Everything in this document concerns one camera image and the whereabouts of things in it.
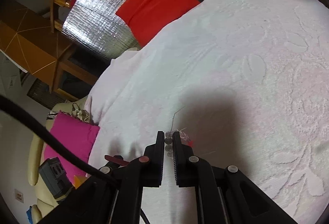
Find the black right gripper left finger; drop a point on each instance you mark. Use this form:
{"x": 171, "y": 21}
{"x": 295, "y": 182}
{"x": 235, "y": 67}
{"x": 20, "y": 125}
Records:
{"x": 114, "y": 197}

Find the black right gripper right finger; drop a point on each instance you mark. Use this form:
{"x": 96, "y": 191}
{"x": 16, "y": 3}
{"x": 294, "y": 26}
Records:
{"x": 223, "y": 195}

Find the dark maroon bangle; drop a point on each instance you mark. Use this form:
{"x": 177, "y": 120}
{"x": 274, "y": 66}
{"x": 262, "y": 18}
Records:
{"x": 117, "y": 160}

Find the orange cardboard box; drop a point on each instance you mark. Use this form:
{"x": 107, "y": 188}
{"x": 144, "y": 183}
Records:
{"x": 79, "y": 180}

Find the cream leather sofa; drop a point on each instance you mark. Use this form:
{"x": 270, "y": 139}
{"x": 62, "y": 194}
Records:
{"x": 45, "y": 201}

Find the magenta pillow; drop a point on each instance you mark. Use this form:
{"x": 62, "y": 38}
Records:
{"x": 77, "y": 136}

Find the blue cloth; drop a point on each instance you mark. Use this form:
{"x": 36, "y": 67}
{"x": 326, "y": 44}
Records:
{"x": 29, "y": 215}

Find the white textured bedspread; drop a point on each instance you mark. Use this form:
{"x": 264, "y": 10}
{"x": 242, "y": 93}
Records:
{"x": 246, "y": 81}

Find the wooden cabinet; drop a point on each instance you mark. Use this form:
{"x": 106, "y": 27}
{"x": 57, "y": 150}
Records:
{"x": 73, "y": 74}

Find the red cushion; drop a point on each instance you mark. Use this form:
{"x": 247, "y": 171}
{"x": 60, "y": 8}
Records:
{"x": 146, "y": 18}

